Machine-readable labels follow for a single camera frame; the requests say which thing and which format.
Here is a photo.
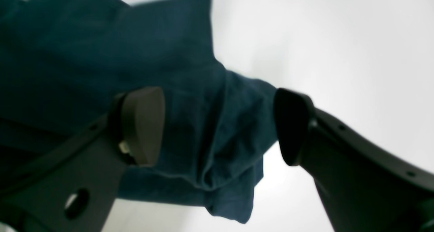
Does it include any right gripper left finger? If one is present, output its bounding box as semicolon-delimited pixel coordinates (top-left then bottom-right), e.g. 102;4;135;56
1;87;165;232

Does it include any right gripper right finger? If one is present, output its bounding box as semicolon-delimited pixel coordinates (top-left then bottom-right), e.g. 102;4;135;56
273;88;434;232

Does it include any dark blue t-shirt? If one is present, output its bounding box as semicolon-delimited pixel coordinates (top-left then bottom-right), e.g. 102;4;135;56
1;0;277;224

